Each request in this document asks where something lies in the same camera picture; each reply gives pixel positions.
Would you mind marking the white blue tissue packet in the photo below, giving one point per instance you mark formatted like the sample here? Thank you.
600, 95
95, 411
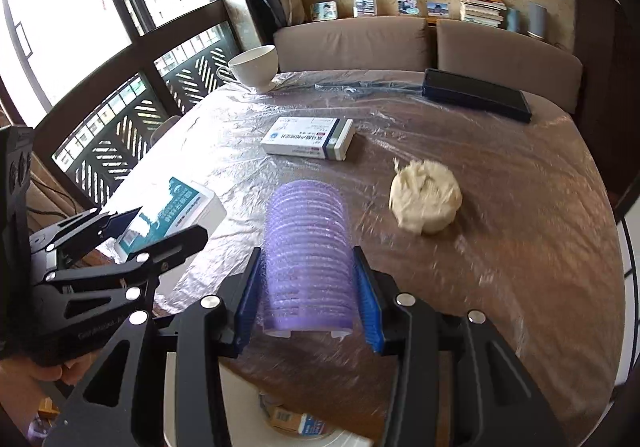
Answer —
312, 427

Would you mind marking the person's left hand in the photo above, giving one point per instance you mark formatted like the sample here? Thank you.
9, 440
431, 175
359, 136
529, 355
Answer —
30, 379

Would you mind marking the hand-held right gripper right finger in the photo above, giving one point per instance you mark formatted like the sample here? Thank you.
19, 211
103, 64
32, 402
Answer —
367, 302

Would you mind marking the dark patterned window railing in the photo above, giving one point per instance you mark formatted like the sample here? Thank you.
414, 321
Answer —
125, 137

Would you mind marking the white teacup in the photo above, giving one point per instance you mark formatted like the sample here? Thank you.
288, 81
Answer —
255, 67

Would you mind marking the white medicine box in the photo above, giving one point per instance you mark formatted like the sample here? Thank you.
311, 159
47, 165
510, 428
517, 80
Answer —
305, 137

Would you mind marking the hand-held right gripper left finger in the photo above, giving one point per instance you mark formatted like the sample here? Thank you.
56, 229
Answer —
247, 307

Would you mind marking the blue cup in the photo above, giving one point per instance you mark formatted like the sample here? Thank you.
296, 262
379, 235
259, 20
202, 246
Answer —
513, 19

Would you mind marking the small landscape photo frame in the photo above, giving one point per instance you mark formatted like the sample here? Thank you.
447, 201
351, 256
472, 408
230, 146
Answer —
437, 10

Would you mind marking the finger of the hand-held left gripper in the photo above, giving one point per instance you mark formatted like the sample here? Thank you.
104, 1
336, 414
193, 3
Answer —
170, 247
122, 222

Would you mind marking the stack of books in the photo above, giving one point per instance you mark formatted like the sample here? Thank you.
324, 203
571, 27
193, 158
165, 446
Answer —
480, 7

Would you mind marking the grey chair back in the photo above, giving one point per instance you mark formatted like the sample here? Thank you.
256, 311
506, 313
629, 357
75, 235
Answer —
165, 129

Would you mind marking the purple hair roller white clip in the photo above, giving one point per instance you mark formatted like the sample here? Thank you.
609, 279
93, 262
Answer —
305, 252

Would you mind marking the black flat box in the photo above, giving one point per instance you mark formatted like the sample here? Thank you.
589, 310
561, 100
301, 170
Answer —
475, 94

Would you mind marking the brown sofa back cushion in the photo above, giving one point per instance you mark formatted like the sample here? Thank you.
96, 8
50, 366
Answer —
350, 44
505, 62

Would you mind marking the dark wooden cabinet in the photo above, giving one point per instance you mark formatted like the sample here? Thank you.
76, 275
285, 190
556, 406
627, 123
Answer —
597, 77

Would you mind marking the acrylic portrait photo frame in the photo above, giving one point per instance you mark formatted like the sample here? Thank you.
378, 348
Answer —
364, 4
407, 3

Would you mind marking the rounded photo frame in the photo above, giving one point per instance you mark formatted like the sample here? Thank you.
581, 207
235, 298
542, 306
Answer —
323, 11

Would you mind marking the grey cylinder speaker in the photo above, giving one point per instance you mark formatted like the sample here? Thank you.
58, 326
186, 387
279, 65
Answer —
536, 19

